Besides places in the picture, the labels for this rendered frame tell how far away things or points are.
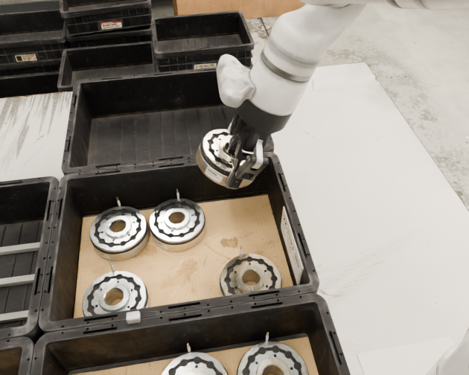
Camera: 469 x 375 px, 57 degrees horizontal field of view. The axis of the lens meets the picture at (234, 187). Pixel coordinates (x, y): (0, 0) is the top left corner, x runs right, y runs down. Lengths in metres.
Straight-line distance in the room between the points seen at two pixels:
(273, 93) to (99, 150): 0.56
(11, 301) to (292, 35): 0.62
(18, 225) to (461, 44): 2.98
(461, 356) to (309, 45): 0.41
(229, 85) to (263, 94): 0.05
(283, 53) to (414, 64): 2.53
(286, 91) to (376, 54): 2.52
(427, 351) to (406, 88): 2.06
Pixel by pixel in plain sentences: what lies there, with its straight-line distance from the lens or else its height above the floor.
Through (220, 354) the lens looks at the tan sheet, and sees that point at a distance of 0.71.
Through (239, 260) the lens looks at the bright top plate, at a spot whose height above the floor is 0.86.
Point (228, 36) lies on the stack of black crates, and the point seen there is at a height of 0.49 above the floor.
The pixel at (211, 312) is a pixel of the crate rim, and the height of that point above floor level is 0.93.
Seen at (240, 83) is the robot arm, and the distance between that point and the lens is 0.55.
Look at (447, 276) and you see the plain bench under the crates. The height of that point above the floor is 0.70.
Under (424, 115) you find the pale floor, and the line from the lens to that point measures 2.61.
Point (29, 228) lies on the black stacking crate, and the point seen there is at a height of 0.83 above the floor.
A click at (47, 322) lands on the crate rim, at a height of 0.93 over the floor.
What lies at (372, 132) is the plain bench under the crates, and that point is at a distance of 1.28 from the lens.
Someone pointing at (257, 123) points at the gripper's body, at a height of 1.13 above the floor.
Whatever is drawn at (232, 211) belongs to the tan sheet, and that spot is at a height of 0.83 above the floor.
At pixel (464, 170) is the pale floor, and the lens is 2.36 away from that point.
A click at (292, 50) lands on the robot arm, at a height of 1.23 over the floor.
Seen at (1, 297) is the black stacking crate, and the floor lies 0.83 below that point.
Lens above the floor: 1.49
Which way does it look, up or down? 48 degrees down
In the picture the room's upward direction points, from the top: straight up
